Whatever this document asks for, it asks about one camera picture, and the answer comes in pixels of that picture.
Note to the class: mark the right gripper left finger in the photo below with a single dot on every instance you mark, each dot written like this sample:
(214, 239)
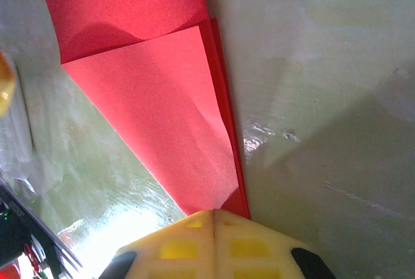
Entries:
(175, 249)

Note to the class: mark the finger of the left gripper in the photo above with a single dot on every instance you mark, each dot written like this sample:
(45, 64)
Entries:
(6, 84)

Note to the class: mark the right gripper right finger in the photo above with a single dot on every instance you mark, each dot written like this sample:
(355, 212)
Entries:
(253, 249)

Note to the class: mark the red paper sheet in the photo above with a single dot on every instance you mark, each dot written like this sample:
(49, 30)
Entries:
(146, 97)

